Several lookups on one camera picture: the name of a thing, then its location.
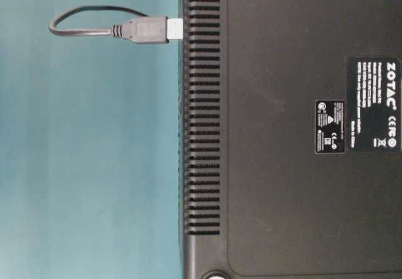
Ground black USB cable with plug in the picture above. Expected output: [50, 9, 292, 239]
[49, 6, 184, 45]

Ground black mini PC box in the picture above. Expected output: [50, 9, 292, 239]
[179, 0, 401, 278]

